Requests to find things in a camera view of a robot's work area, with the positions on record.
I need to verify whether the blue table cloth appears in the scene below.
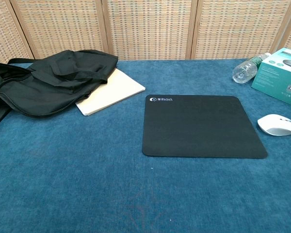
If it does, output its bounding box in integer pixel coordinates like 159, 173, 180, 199
0, 58, 291, 233

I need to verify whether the teal speakerphone product box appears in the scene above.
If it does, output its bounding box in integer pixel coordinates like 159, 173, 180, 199
251, 47, 291, 109

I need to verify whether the clear plastic water bottle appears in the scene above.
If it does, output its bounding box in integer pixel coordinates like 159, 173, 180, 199
232, 52, 272, 84

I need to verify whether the white computer mouse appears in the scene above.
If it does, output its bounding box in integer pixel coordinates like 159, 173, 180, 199
257, 114, 291, 136

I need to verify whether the black mouse pad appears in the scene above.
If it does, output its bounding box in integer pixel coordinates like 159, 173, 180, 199
142, 95, 268, 159

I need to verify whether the woven wooden folding screen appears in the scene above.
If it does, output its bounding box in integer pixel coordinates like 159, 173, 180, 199
0, 0, 291, 63

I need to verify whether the beige paper folder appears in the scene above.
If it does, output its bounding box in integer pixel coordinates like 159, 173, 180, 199
75, 67, 146, 117

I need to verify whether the black fabric backpack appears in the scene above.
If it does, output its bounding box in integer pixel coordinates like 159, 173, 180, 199
0, 50, 119, 133

